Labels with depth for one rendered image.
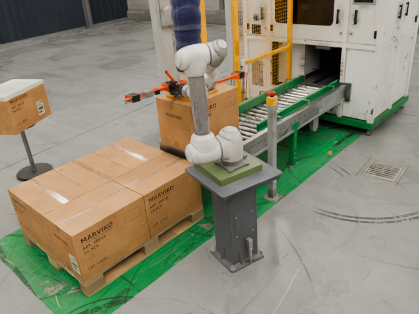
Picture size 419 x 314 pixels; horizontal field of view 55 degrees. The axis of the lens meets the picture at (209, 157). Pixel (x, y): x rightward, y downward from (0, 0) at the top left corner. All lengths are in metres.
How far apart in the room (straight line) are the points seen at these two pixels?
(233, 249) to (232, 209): 0.35
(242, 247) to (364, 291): 0.87
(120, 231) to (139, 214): 0.19
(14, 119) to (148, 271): 2.17
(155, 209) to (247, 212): 0.74
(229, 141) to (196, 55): 0.60
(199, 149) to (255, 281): 1.07
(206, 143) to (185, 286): 1.08
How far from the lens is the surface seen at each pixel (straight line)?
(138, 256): 3.30
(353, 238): 3.45
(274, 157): 3.62
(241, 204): 2.82
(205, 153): 2.54
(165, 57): 4.42
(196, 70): 2.39
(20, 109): 4.52
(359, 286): 3.06
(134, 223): 3.06
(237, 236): 2.94
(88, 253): 2.92
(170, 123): 3.35
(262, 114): 4.36
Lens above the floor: 2.11
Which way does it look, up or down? 27 degrees down
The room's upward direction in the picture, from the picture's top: 5 degrees counter-clockwise
